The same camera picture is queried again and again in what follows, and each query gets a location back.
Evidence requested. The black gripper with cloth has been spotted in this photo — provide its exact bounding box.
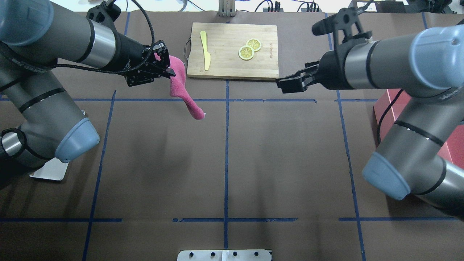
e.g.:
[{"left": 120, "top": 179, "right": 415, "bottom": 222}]
[{"left": 107, "top": 33, "right": 176, "bottom": 87}]

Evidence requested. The black gripper empty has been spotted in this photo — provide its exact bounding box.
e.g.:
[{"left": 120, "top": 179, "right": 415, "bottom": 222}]
[{"left": 275, "top": 50, "right": 350, "bottom": 94}]

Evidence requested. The pink microfiber cloth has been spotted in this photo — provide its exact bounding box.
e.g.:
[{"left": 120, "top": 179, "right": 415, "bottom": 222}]
[{"left": 169, "top": 55, "right": 206, "bottom": 120}]

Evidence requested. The grey robot arm with cloth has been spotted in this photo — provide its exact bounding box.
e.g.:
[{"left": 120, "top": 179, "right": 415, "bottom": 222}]
[{"left": 1, "top": 0, "right": 175, "bottom": 188}]

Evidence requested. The yellow plastic knife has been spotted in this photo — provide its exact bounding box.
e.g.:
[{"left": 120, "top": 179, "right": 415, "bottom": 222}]
[{"left": 199, "top": 31, "right": 211, "bottom": 71}]

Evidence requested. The lemon slice upper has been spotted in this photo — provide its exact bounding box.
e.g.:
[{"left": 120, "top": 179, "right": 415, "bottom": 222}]
[{"left": 246, "top": 38, "right": 262, "bottom": 52}]

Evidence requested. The bamboo cutting board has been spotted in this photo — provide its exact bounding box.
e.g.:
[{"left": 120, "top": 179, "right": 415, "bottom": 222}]
[{"left": 187, "top": 22, "right": 279, "bottom": 81}]

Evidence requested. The black power strip left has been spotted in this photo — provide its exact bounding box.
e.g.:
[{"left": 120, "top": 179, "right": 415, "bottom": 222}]
[{"left": 259, "top": 0, "right": 284, "bottom": 13}]

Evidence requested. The pink plastic bin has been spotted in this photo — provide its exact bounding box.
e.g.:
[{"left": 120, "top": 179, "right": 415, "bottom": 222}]
[{"left": 373, "top": 89, "right": 464, "bottom": 168}]

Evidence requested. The black box with label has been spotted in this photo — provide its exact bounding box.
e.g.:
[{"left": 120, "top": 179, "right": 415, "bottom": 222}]
[{"left": 348, "top": 0, "right": 407, "bottom": 13}]

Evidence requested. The white rack tray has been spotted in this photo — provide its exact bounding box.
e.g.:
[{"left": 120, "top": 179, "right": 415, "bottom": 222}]
[{"left": 29, "top": 158, "right": 69, "bottom": 181}]

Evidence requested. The black wrist camera cloth arm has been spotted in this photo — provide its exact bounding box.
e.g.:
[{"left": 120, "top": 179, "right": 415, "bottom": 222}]
[{"left": 86, "top": 0, "right": 121, "bottom": 27}]

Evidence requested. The black wrist camera empty arm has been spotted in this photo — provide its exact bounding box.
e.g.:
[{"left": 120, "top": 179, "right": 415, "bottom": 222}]
[{"left": 312, "top": 5, "right": 372, "bottom": 50}]

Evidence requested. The metal camera stand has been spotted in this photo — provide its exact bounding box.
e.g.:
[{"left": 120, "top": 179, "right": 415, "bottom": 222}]
[{"left": 217, "top": 0, "right": 236, "bottom": 17}]

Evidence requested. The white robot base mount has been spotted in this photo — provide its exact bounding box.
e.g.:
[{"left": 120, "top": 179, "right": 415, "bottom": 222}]
[{"left": 177, "top": 249, "right": 273, "bottom": 261}]

